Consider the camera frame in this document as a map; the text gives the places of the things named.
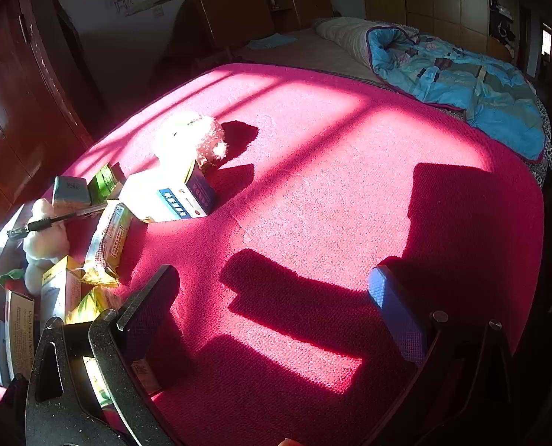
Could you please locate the red chili plush toy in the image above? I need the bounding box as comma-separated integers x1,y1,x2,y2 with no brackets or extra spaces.
0,268,28,289

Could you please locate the pink plush toy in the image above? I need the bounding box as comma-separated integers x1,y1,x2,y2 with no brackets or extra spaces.
158,114,228,168

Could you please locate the grey-green box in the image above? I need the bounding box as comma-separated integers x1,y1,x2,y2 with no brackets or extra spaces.
52,175,93,210

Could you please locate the white box with text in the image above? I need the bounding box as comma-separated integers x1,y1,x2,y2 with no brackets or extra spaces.
4,290,38,379

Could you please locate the brown bed sheet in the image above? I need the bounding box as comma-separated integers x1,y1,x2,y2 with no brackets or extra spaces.
230,28,383,89

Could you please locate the cream rolled quilt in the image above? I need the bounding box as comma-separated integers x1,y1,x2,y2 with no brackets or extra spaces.
314,17,374,59

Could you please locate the white plush toy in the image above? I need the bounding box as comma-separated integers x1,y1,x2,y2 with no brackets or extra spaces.
23,199,72,293

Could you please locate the blue patterned quilt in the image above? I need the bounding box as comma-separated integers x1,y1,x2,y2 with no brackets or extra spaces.
366,25,548,161

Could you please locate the red box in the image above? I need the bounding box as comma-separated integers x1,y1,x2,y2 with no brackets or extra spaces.
130,355,163,393

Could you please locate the black pen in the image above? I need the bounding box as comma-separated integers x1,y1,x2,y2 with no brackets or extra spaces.
7,203,107,241

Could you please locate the dark patterned bedsheet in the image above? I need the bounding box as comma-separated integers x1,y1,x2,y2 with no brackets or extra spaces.
529,97,552,189

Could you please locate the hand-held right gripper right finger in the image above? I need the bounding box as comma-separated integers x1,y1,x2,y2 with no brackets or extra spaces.
368,264,518,446

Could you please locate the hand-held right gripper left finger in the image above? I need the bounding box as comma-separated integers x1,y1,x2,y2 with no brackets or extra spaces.
25,264,181,446

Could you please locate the dark red wooden wardrobe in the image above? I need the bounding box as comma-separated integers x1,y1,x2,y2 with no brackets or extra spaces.
0,0,107,242

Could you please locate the dark open shelf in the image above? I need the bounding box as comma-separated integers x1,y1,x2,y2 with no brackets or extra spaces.
487,0,520,49

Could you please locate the yellow snack packet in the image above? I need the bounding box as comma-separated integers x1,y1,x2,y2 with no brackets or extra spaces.
81,202,133,286

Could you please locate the arched wooden headboard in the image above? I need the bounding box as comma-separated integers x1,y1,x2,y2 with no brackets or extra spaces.
158,0,332,72

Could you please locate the green and yellow box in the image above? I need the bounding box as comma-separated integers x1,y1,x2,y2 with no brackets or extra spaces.
65,285,123,326

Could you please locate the small blue cloth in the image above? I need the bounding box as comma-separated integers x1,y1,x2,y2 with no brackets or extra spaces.
248,35,298,50

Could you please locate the white and blue medicine box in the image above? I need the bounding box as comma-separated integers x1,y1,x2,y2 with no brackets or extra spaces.
118,160,216,224

